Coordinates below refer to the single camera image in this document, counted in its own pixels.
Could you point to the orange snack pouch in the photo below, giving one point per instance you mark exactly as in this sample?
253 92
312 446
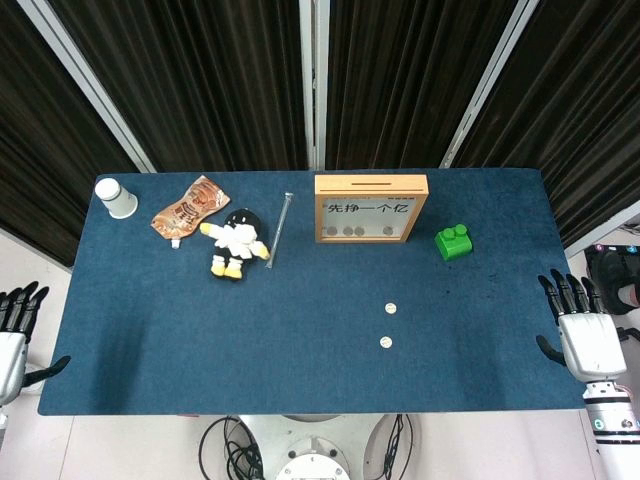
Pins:
190 210

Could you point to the dark pleated curtain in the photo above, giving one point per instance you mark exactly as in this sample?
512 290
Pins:
400 75
30 125
575 100
200 75

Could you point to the white paper cup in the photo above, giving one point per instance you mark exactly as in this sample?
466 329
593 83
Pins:
117 200

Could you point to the grey metal frame post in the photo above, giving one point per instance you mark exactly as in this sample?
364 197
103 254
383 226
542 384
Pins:
600 232
89 85
489 85
312 75

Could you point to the blue table mat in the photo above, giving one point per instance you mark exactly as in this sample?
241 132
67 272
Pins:
250 340

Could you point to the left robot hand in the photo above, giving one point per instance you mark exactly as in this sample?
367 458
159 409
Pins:
12 360

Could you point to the black white plush toy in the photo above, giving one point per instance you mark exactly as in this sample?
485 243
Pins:
240 235

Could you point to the wooden coin box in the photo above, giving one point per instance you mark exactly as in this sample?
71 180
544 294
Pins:
370 187

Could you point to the green toy block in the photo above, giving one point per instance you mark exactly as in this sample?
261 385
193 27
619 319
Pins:
454 246

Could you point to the black shoe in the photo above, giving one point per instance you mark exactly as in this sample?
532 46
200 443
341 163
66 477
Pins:
612 280

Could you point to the black box with stickers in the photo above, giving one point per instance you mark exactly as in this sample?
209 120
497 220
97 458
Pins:
595 257

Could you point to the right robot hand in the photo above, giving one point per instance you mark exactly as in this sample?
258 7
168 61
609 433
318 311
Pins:
592 345

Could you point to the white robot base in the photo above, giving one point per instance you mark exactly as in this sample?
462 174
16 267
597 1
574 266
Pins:
310 450

